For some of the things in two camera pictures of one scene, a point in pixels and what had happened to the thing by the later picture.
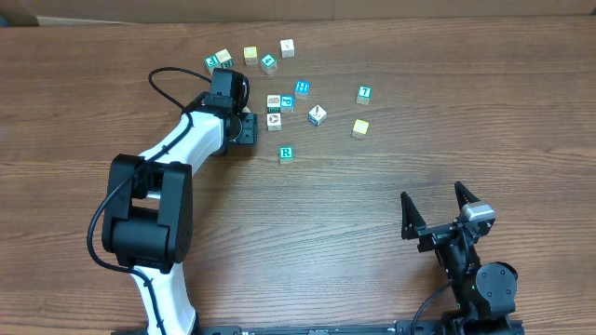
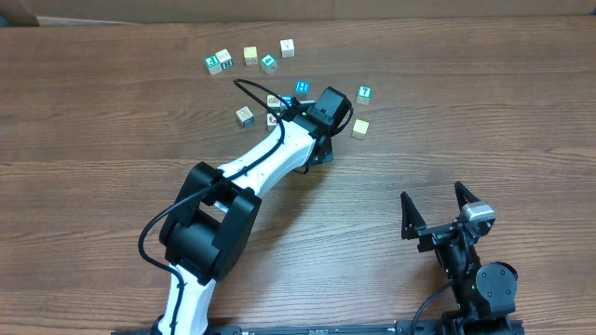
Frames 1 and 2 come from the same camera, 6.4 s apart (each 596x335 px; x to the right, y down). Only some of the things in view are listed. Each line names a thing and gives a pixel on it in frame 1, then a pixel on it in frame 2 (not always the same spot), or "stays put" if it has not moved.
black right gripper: [415, 228] stays put
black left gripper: [249, 128] → [328, 151]
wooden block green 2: [224, 59] stays put
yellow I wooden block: [360, 128] stays put
